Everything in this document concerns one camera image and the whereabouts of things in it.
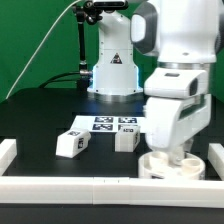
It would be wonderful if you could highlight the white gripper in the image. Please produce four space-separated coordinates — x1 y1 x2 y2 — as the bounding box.
143 66 212 161

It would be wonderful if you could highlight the white round stool seat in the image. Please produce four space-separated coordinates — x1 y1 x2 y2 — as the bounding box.
138 151 205 180

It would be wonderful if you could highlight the white paper with tags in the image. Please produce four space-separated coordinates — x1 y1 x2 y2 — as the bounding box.
71 115 146 133

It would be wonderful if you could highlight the black camera on pole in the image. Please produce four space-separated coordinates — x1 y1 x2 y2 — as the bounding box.
84 0 128 10

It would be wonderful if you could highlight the black cable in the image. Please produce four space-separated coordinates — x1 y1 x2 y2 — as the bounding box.
38 72 84 90

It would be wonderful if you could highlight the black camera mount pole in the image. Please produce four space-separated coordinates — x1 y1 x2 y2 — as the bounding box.
72 6 92 91

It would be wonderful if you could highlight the white cable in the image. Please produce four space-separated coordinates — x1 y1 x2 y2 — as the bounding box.
5 0 84 101

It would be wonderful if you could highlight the white U-shaped fence frame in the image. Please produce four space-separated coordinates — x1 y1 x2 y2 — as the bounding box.
0 139 224 208

